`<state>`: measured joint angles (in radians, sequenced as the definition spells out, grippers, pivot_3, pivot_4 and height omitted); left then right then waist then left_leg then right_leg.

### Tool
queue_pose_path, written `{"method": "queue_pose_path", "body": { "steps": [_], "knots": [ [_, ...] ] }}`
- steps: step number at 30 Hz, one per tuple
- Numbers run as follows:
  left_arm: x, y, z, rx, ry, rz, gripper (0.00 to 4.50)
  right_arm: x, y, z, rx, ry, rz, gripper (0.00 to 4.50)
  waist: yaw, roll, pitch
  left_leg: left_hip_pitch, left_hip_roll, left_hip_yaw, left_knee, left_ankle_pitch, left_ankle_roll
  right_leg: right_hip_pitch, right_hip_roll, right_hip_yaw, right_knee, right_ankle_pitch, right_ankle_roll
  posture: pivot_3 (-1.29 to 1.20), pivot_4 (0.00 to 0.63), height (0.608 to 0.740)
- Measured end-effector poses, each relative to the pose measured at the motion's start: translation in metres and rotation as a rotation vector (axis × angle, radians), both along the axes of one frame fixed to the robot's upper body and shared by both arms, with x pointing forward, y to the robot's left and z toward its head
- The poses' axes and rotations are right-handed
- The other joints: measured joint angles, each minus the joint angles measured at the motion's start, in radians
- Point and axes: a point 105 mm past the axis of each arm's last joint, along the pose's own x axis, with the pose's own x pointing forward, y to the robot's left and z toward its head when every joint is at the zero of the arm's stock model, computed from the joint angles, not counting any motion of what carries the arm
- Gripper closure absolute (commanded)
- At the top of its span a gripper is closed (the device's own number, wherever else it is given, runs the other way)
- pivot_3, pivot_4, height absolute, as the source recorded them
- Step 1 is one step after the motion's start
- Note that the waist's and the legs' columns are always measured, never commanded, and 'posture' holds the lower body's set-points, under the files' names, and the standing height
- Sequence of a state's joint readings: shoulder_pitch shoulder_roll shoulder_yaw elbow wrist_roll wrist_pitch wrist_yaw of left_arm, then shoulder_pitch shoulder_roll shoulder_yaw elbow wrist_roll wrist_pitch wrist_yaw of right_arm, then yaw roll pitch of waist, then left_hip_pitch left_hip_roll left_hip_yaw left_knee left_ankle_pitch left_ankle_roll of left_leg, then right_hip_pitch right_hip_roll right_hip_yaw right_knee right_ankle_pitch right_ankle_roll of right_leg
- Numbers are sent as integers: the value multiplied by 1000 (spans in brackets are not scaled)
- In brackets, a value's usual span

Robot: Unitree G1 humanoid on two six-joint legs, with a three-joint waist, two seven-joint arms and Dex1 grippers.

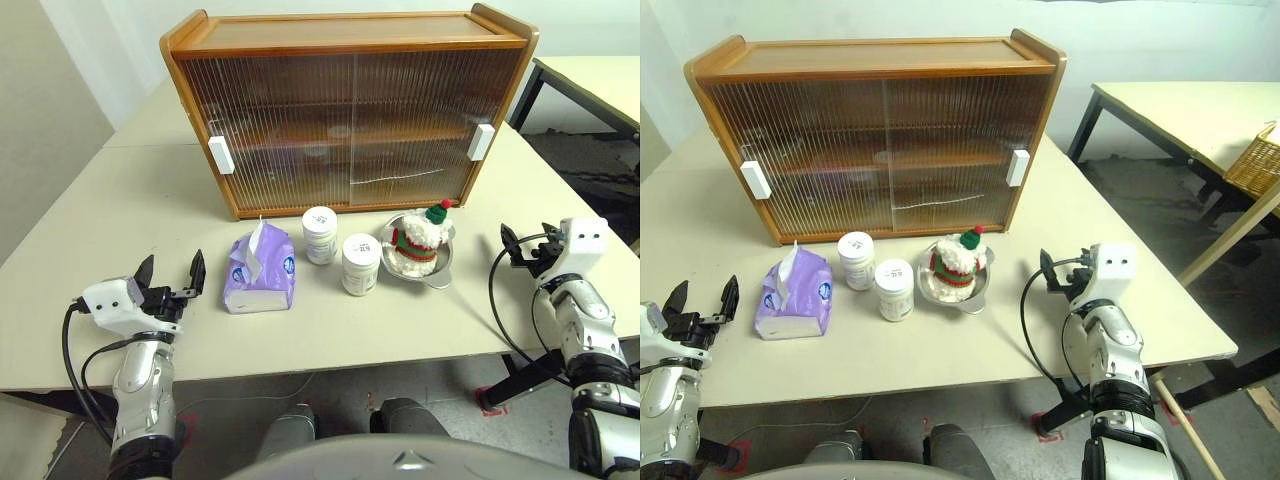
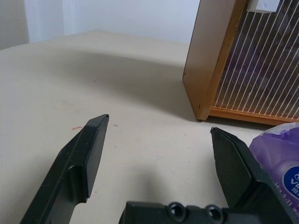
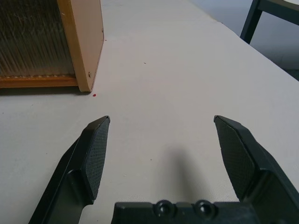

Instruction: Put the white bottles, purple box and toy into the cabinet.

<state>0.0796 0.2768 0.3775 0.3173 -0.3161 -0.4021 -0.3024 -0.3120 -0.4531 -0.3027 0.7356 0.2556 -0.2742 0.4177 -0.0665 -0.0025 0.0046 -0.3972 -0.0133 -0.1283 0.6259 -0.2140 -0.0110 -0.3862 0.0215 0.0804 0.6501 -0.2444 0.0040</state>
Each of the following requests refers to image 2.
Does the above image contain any ribbed clear sliding door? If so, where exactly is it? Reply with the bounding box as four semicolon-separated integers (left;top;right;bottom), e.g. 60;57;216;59
210;0;299;122

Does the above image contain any wooden cabinet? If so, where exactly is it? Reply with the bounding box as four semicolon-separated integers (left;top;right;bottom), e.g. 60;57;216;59
183;0;299;126

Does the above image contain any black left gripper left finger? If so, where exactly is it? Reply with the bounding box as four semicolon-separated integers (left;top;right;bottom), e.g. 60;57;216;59
20;113;110;224

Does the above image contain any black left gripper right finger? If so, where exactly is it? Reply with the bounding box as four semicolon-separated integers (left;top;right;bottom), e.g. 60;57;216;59
210;126;295;224

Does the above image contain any purple tissue pack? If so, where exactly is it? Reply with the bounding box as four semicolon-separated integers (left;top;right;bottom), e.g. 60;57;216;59
249;121;299;224

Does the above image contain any white door handle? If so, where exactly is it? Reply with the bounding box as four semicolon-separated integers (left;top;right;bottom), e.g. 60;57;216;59
247;0;278;14

